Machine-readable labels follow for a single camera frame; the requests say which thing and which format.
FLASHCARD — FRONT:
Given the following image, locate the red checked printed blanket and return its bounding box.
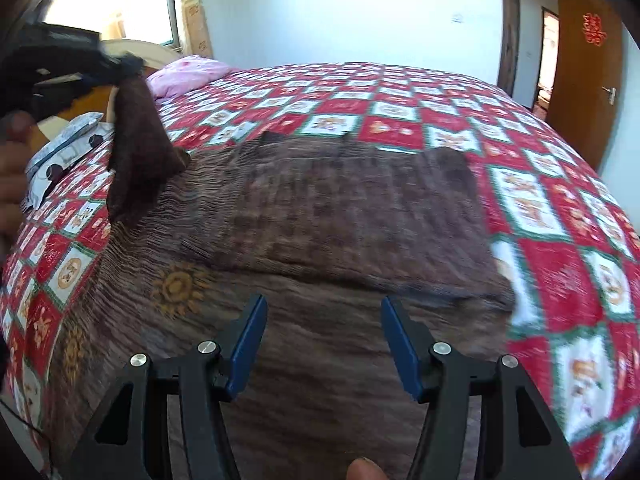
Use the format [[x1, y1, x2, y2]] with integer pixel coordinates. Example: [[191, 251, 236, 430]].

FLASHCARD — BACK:
[[0, 60, 640, 480]]

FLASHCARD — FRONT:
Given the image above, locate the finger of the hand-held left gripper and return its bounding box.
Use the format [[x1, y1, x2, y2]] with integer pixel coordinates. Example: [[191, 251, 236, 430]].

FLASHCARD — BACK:
[[100, 54, 147, 83]]

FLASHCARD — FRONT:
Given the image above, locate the pink pillow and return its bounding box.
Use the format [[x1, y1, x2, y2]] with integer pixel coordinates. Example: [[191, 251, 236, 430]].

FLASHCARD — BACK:
[[145, 55, 233, 100]]

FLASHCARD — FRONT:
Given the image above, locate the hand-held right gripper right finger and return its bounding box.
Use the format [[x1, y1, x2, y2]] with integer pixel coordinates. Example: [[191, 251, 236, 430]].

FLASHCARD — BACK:
[[380, 296, 583, 480]]

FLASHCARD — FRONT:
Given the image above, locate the cream wooden headboard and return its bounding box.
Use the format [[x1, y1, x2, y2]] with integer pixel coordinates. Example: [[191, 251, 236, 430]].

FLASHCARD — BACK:
[[30, 37, 183, 151]]

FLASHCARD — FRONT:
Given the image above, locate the grey white patterned pillow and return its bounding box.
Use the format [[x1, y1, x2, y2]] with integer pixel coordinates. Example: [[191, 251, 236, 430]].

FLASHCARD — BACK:
[[22, 111, 116, 211]]

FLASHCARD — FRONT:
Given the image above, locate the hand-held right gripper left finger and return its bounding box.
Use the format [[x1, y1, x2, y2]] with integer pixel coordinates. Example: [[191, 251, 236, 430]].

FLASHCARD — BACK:
[[70, 294, 268, 480]]

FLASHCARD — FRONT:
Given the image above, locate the cream patterned curtain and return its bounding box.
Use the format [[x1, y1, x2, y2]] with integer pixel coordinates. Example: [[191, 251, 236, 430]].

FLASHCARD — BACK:
[[172, 0, 216, 58]]

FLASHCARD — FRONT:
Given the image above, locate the person's right hand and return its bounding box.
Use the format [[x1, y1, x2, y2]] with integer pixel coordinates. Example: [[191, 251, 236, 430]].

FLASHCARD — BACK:
[[346, 456, 388, 480]]

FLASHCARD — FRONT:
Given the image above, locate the person's left hand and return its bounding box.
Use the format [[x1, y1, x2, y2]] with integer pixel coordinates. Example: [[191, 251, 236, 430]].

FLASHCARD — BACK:
[[0, 110, 35, 261]]

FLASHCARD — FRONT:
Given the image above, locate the window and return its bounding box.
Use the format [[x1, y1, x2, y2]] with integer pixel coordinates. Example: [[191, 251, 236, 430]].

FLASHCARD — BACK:
[[47, 0, 181, 48]]

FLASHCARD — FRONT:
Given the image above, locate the red paper door decoration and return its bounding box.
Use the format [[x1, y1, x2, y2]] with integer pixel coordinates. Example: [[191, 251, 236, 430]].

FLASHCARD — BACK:
[[581, 12, 608, 47]]

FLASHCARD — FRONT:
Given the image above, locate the dark wooden door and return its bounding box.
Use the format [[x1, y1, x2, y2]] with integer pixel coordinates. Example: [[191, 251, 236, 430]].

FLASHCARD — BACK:
[[500, 0, 521, 97]]

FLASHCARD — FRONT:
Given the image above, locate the brown knit garment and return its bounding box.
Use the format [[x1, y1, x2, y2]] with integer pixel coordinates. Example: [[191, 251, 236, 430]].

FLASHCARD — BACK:
[[47, 77, 518, 480]]

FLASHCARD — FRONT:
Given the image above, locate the brown wooden door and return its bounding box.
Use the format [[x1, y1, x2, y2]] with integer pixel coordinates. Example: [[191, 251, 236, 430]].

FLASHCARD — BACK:
[[545, 0, 626, 171]]

